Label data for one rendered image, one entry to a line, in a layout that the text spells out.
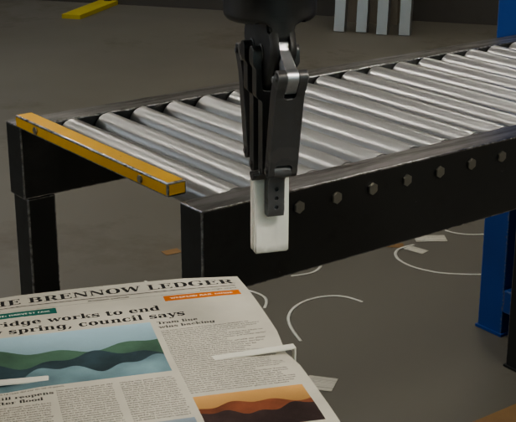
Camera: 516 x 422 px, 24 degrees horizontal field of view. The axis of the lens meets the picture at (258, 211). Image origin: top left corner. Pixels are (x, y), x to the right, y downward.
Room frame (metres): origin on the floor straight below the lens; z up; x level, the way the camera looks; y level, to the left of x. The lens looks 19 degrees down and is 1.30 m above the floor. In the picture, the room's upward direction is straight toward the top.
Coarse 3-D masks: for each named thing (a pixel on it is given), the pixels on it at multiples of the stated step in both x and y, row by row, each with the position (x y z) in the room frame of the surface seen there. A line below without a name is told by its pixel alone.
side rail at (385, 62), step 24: (456, 48) 2.44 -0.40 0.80; (480, 48) 2.45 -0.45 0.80; (312, 72) 2.22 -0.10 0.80; (336, 72) 2.22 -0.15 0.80; (360, 72) 2.26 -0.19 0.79; (168, 96) 2.03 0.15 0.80; (192, 96) 2.03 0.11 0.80; (216, 96) 2.06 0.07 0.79; (96, 120) 1.91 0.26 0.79; (24, 144) 1.84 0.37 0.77; (48, 144) 1.86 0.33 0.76; (24, 168) 1.84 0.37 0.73; (48, 168) 1.86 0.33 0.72; (72, 168) 1.89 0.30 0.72; (96, 168) 1.91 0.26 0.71; (24, 192) 1.83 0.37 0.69; (48, 192) 1.86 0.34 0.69
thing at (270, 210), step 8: (280, 168) 0.94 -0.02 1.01; (288, 168) 0.94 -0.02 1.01; (280, 176) 0.94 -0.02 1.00; (288, 176) 0.95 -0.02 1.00; (272, 184) 0.96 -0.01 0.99; (280, 184) 0.96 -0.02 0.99; (272, 192) 0.96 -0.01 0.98; (280, 192) 0.96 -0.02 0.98; (272, 200) 0.96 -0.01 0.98; (280, 200) 0.96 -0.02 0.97; (272, 208) 0.96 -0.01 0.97; (280, 208) 0.96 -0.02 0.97; (272, 216) 0.96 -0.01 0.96
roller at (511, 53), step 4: (492, 48) 2.46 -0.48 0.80; (496, 48) 2.45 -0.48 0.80; (500, 48) 2.45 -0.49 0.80; (504, 48) 2.44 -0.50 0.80; (488, 52) 2.45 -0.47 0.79; (492, 52) 2.45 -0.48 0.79; (496, 52) 2.44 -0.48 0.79; (500, 52) 2.43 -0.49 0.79; (504, 52) 2.43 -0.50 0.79; (508, 52) 2.42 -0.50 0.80; (512, 52) 2.41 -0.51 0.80; (508, 56) 2.41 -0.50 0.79; (512, 56) 2.40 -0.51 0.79
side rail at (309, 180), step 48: (432, 144) 1.74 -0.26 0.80; (480, 144) 1.74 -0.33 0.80; (240, 192) 1.51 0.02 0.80; (336, 192) 1.56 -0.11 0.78; (384, 192) 1.62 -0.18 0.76; (432, 192) 1.68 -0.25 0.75; (480, 192) 1.74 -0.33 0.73; (192, 240) 1.45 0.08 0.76; (240, 240) 1.47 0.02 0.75; (288, 240) 1.52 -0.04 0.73; (336, 240) 1.57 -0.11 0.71; (384, 240) 1.62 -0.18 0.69
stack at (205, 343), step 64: (0, 320) 1.04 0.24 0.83; (64, 320) 1.04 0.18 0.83; (128, 320) 1.04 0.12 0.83; (192, 320) 1.05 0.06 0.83; (256, 320) 1.05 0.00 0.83; (0, 384) 0.91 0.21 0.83; (64, 384) 0.91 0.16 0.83; (128, 384) 0.91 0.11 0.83; (192, 384) 0.91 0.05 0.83; (256, 384) 0.91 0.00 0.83
